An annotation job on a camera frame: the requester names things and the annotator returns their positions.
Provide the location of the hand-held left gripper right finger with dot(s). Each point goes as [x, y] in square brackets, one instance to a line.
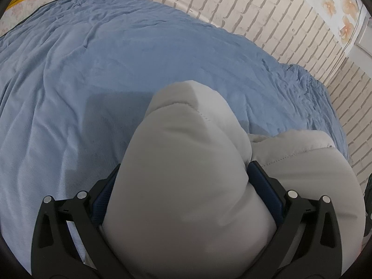
[266, 191]

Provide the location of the blue bed sheet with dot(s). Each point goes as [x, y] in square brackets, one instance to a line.
[116, 64]

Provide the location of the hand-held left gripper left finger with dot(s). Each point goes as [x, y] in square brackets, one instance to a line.
[101, 197]

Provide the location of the light grey padded jacket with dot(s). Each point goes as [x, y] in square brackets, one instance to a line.
[186, 180]

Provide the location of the orange flower curtain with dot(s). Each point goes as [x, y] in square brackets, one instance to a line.
[328, 3]

